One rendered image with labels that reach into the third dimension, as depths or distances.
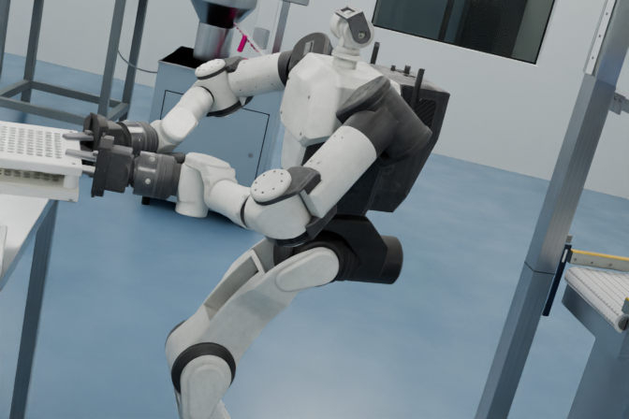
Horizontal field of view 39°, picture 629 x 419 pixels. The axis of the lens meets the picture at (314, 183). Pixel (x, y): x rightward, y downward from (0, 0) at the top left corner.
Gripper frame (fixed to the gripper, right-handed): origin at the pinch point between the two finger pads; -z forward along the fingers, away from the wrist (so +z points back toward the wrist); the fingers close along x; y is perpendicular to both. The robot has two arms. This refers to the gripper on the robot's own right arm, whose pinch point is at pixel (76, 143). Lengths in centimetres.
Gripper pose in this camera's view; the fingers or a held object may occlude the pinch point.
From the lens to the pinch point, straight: 190.6
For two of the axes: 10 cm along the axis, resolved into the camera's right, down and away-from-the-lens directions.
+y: -7.3, -3.6, 5.9
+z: 6.5, -0.6, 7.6
